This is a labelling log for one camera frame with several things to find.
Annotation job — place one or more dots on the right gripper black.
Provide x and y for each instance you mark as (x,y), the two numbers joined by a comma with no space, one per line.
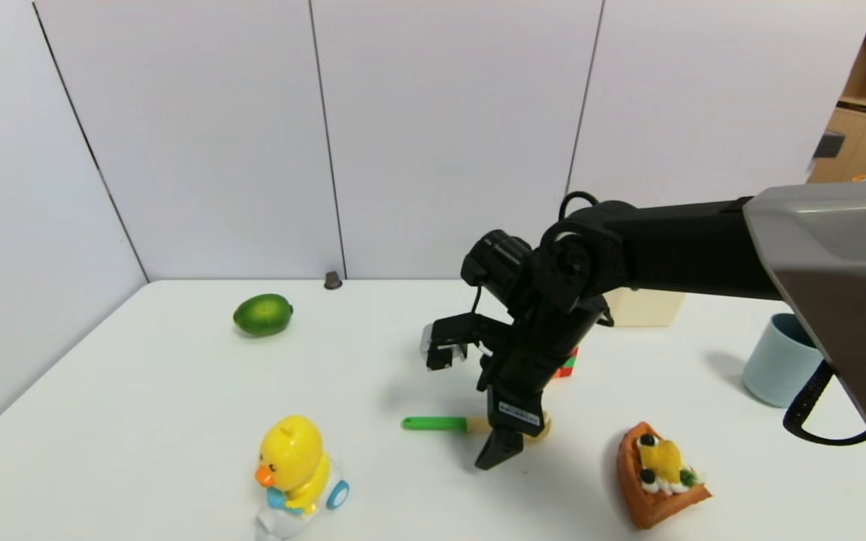
(517,412)

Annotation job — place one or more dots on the white plastic box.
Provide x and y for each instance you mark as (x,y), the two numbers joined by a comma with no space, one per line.
(647,309)

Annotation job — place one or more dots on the colourful puzzle cube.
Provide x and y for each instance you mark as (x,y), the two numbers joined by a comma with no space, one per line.
(567,364)

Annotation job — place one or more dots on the toy fruit cake slice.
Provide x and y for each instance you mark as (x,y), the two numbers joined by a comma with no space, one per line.
(655,481)

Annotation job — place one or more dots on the yellow duck toy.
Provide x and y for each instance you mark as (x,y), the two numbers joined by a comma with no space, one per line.
(294,458)

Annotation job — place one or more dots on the small grey metal stopper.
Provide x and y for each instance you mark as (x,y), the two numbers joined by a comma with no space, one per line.
(334,281)

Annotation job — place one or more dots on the green mango fruit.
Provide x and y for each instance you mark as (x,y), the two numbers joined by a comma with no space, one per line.
(263,315)

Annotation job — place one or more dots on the grey-blue cup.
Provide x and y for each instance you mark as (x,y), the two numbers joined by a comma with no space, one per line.
(775,368)

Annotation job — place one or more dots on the small grey background device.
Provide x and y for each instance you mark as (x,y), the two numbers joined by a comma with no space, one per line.
(828,144)

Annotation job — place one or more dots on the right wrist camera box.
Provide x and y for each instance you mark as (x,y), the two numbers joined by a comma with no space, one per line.
(452,338)

